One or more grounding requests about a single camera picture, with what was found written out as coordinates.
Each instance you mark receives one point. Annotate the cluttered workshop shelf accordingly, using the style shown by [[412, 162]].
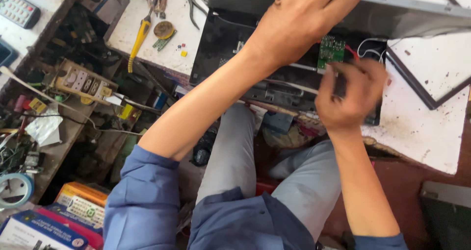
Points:
[[73, 33]]

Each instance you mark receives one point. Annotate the person's grey trousers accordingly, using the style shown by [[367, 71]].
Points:
[[235, 150]]

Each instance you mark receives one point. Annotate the orange cardboard box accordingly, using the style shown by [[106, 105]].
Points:
[[82, 195]]

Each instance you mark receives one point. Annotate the person's right fingers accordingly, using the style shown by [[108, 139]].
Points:
[[362, 75]]

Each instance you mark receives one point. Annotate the black device casing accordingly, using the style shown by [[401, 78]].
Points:
[[224, 47]]

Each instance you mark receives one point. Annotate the white panel with dark frame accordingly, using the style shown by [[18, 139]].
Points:
[[434, 66]]

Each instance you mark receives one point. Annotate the wooden socket board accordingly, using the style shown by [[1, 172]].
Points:
[[84, 81]]

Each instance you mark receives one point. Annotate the black screwdriver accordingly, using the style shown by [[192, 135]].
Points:
[[339, 85]]

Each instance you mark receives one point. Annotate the red box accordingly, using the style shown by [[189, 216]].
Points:
[[81, 231]]

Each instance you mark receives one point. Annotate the blue tape roll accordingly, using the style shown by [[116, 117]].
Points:
[[16, 202]]

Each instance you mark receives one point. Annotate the person's left hand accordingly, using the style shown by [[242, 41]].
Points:
[[294, 29]]

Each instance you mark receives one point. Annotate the small green circuit board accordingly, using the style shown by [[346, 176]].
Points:
[[163, 42]]

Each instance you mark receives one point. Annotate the grey metal panel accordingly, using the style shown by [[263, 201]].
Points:
[[404, 11]]

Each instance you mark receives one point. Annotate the grey remote control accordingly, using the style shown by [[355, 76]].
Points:
[[16, 7]]

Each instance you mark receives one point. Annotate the dark blue tray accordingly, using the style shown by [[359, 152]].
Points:
[[5, 55]]

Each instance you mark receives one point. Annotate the black speaker box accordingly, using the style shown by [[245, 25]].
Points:
[[447, 217]]

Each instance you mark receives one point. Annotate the black round object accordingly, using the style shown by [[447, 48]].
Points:
[[202, 152]]

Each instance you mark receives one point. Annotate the person's blue shirt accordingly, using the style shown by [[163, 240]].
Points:
[[147, 209]]

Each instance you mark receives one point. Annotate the metal pliers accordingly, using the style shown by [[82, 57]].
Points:
[[191, 7]]

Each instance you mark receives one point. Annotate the person's right hand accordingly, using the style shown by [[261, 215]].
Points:
[[349, 103]]

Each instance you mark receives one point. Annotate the blue and white box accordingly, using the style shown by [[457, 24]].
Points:
[[40, 231]]

